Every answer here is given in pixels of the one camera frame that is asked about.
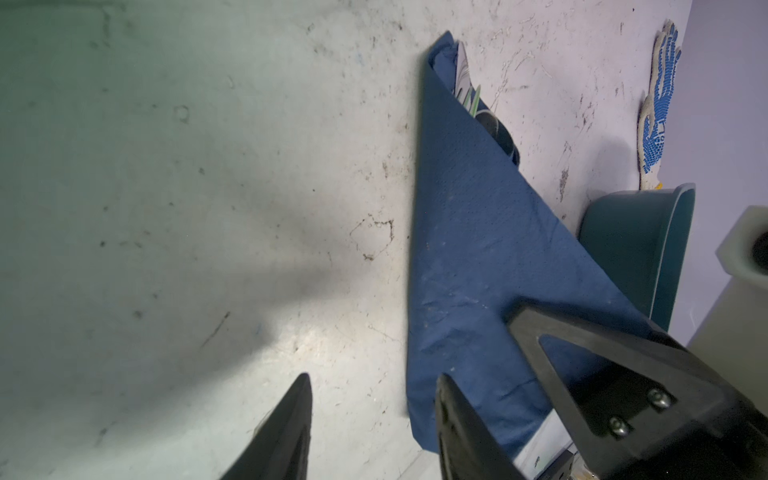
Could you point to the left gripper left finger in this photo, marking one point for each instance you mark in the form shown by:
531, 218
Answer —
280, 447

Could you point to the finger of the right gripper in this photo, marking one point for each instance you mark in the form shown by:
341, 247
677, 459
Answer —
624, 360

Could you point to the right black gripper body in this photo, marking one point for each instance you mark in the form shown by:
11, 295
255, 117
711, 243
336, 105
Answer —
651, 433

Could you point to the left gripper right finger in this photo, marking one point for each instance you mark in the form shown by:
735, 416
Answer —
467, 450

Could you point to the dark teal plastic tray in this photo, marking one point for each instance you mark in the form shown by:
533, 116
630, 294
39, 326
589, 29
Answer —
639, 238

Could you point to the dark blue paper napkin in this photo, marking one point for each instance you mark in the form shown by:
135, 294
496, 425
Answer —
484, 244

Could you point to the silver metal spoon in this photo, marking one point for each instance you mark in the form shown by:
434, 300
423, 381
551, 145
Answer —
499, 133

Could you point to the silver metal fork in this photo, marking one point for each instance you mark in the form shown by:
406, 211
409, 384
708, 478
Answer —
464, 91

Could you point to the blue white work glove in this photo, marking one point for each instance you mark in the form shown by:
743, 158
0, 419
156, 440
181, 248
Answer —
655, 107

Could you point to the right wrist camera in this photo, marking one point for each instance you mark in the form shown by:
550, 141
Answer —
732, 339

